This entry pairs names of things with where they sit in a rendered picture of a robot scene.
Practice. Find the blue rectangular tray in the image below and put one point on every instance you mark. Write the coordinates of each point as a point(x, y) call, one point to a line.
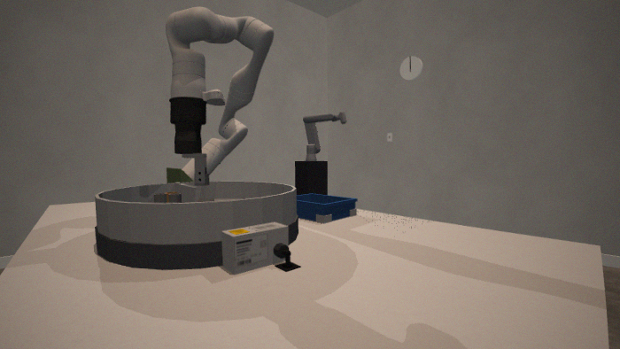
point(325, 208)

